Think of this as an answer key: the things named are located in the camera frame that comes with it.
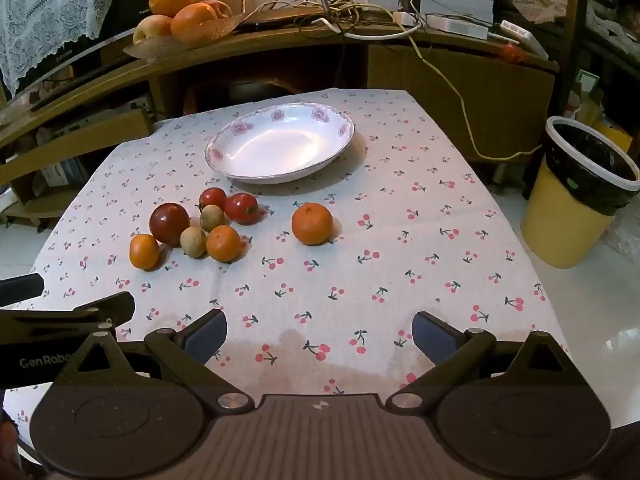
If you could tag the round brown fruit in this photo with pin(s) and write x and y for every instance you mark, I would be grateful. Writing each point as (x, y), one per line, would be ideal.
(212, 218)
(193, 242)

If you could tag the white floral plate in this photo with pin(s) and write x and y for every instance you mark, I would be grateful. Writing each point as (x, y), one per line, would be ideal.
(280, 142)

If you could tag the white power strip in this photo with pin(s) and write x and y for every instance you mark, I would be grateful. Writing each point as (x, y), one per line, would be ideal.
(457, 26)

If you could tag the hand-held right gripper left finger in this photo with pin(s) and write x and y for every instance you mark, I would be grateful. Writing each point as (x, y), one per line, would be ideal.
(207, 337)

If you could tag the large tangerine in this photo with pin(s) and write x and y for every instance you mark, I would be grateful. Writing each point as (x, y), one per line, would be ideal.
(312, 224)

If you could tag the apple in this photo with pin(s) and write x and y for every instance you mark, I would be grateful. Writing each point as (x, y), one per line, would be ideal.
(152, 28)
(221, 7)

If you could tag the white flat device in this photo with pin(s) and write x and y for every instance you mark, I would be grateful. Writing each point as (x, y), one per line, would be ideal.
(525, 37)

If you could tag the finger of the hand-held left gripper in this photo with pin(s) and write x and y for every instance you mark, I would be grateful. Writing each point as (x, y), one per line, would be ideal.
(100, 307)
(20, 290)

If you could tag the orange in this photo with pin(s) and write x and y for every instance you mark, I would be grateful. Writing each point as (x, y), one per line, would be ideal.
(171, 1)
(195, 22)

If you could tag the cardboard box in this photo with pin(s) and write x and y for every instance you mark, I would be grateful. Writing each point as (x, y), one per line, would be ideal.
(62, 172)

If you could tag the black flat device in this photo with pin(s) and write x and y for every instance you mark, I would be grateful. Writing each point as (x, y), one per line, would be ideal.
(265, 19)

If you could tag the large dark red tomato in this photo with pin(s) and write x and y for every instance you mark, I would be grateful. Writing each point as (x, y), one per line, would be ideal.
(169, 223)

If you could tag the red tomato with green calyx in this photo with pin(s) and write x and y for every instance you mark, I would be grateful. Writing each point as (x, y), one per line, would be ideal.
(243, 209)

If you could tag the black trash bag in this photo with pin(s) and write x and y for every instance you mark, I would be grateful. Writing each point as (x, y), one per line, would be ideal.
(590, 170)

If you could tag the small red tomato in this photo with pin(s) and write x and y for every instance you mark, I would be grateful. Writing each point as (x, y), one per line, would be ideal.
(212, 198)

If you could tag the small red object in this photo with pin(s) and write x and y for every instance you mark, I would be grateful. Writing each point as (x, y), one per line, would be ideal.
(512, 53)

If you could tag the yellow trash bin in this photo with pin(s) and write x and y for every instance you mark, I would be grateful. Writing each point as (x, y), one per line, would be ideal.
(560, 225)

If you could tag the cherry print tablecloth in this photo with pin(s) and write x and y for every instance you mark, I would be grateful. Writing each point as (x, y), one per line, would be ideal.
(390, 240)

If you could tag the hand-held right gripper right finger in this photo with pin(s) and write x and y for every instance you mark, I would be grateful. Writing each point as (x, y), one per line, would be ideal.
(435, 337)

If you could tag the white lace cloth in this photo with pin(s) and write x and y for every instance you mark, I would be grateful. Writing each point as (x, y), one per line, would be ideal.
(45, 15)

